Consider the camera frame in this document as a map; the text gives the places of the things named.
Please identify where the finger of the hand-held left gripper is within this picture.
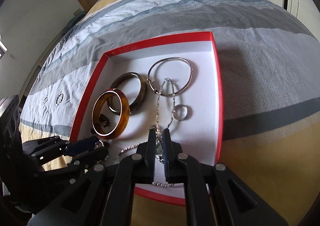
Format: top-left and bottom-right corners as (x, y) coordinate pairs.
(37, 147), (109, 173)
(22, 136), (100, 158)

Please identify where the striped bed blanket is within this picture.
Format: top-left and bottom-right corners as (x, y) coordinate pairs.
(19, 0), (320, 226)

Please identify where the red cardboard box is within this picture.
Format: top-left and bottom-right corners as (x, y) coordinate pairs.
(69, 31), (223, 207)

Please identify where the grey-blue cloth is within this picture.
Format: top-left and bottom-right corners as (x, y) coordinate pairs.
(65, 14), (84, 32)

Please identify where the thin gold bangle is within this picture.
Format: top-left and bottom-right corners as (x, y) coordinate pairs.
(147, 57), (194, 97)

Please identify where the plain silver ring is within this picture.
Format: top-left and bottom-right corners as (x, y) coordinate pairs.
(174, 105), (188, 121)

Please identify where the dark brown bangle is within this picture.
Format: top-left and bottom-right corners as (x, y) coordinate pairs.
(107, 72), (148, 116)

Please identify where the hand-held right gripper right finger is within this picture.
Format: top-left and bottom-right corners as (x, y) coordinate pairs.
(162, 129), (288, 226)

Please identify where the beaded bracelet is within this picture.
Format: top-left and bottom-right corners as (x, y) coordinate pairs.
(99, 114), (113, 129)

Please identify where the silver chain necklace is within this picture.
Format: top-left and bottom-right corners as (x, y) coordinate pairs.
(117, 78), (178, 188)

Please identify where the amber bangle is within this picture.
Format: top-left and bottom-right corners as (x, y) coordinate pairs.
(91, 89), (130, 140)

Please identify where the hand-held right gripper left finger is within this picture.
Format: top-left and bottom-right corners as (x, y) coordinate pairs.
(34, 129), (157, 226)

